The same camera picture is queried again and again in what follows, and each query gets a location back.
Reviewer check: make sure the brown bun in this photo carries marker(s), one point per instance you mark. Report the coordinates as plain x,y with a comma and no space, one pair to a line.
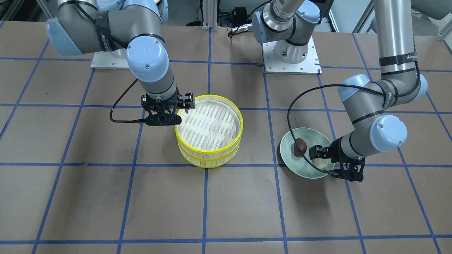
299,147

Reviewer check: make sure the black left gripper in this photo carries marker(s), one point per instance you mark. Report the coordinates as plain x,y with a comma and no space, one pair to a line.
334,151

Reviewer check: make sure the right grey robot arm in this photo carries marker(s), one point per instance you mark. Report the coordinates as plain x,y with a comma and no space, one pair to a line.
81,28

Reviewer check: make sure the yellow bamboo steamer layer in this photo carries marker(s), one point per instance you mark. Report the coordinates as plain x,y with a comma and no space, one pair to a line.
213,126
208,160

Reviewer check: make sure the white bun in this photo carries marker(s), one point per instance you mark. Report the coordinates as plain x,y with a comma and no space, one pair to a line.
323,164

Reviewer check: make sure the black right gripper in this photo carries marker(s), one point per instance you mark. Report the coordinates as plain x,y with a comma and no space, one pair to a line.
186,100

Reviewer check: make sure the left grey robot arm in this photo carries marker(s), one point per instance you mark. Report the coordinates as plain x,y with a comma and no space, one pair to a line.
290,24

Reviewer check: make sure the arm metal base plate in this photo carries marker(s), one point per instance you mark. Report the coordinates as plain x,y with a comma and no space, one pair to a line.
280,57
115,60

